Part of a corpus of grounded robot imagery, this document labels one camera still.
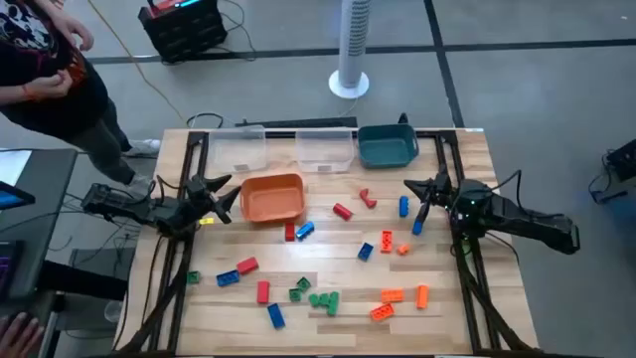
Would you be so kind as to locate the person's hand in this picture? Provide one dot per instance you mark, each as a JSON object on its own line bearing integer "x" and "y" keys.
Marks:
{"x": 74, "y": 32}
{"x": 49, "y": 85}
{"x": 20, "y": 338}

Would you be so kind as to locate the small orange plastic brick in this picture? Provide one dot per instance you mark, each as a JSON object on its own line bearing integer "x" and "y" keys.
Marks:
{"x": 403, "y": 249}

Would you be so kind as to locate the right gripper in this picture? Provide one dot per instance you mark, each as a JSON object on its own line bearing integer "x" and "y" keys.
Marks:
{"x": 441, "y": 191}

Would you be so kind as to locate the white tower fan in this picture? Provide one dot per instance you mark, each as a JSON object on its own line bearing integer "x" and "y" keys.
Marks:
{"x": 354, "y": 40}

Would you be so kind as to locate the clear plastic bin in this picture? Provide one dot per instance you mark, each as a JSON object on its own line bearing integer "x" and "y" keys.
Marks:
{"x": 237, "y": 149}
{"x": 324, "y": 149}

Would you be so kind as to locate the teal plastic bin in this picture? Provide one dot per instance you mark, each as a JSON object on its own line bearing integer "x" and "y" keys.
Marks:
{"x": 387, "y": 146}

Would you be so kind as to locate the tablet with blue screen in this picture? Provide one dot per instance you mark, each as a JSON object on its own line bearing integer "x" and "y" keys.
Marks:
{"x": 12, "y": 198}

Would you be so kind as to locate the yellow block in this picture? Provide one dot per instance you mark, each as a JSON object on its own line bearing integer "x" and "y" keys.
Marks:
{"x": 206, "y": 221}

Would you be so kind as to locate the orange plastic bin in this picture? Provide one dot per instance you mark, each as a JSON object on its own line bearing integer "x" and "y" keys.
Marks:
{"x": 273, "y": 199}

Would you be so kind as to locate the black equipment crate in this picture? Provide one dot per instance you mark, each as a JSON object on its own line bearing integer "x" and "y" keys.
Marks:
{"x": 184, "y": 35}

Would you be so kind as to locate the red wooden arch block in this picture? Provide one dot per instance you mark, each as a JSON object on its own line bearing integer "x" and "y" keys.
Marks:
{"x": 366, "y": 197}

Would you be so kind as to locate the keyboard with purple light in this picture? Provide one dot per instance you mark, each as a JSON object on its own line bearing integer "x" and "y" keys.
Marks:
{"x": 7, "y": 268}

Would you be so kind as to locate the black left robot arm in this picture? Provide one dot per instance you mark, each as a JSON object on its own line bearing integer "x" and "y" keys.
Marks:
{"x": 124, "y": 208}

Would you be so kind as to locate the small black bracket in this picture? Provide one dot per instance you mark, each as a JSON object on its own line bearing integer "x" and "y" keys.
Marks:
{"x": 403, "y": 119}

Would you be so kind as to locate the black perforated bar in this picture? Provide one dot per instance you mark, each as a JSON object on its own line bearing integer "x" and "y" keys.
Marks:
{"x": 298, "y": 122}

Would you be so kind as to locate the person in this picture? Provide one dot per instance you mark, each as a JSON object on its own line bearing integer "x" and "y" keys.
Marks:
{"x": 74, "y": 109}

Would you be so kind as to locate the red wooden cylinder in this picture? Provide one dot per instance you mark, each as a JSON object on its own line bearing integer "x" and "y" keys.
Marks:
{"x": 343, "y": 212}

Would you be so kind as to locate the white paper sheet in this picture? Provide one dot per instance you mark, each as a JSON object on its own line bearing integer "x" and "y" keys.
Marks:
{"x": 12, "y": 166}

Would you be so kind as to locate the grey desk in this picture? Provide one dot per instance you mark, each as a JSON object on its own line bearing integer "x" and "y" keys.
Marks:
{"x": 49, "y": 199}

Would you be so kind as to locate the long green plastic brick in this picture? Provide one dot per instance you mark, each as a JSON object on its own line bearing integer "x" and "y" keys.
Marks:
{"x": 333, "y": 304}

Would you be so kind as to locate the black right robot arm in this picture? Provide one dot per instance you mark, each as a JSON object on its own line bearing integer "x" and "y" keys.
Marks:
{"x": 526, "y": 224}

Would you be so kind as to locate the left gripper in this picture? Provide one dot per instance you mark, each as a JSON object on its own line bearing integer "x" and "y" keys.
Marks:
{"x": 191, "y": 209}

